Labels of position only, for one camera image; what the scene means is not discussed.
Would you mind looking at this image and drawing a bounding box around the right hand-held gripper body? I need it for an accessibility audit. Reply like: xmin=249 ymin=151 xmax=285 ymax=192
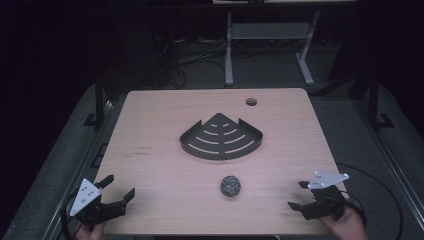
xmin=299 ymin=171 xmax=350 ymax=221

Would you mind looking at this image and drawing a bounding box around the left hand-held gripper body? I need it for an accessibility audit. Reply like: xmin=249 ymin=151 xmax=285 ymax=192
xmin=69 ymin=178 xmax=128 ymax=232

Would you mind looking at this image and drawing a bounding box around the grey steel wool ball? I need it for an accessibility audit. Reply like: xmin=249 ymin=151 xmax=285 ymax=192
xmin=220 ymin=174 xmax=242 ymax=198

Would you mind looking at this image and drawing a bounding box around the black metal corner shelf tray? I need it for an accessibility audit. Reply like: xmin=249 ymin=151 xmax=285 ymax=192
xmin=178 ymin=112 xmax=264 ymax=161

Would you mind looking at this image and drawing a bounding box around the person's right hand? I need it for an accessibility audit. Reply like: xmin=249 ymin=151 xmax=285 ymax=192
xmin=318 ymin=204 xmax=370 ymax=240

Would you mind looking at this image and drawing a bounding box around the person's left hand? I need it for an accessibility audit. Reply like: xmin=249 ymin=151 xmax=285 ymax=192
xmin=75 ymin=221 xmax=108 ymax=240

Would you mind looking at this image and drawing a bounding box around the grey metal stand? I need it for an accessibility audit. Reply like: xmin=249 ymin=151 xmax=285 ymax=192
xmin=224 ymin=10 xmax=322 ymax=87

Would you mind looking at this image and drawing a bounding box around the aluminium rail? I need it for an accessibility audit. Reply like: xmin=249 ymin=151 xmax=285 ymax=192
xmin=41 ymin=99 xmax=116 ymax=240
xmin=353 ymin=99 xmax=424 ymax=234

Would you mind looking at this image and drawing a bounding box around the black cable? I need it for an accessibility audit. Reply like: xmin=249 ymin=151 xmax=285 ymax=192
xmin=334 ymin=161 xmax=405 ymax=240
xmin=60 ymin=191 xmax=83 ymax=240

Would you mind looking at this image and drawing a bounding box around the black frame post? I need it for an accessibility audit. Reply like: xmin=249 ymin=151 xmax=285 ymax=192
xmin=82 ymin=71 xmax=109 ymax=129
xmin=364 ymin=71 xmax=396 ymax=132

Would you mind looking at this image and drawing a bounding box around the bundle of floor cables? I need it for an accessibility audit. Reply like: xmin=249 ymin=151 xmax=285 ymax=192
xmin=154 ymin=34 xmax=231 ymax=89

